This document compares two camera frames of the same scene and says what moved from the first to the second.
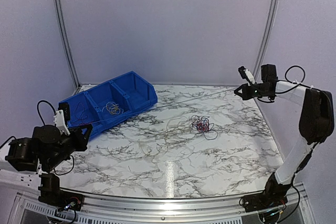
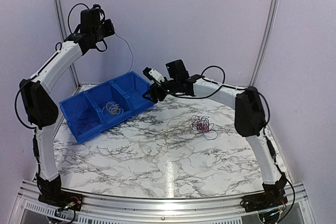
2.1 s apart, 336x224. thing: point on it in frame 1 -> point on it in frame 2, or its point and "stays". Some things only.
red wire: x=202 y=127 stays
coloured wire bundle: x=202 y=124 stays
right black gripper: x=247 y=95 -> x=153 y=91
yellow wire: x=113 y=108 stays
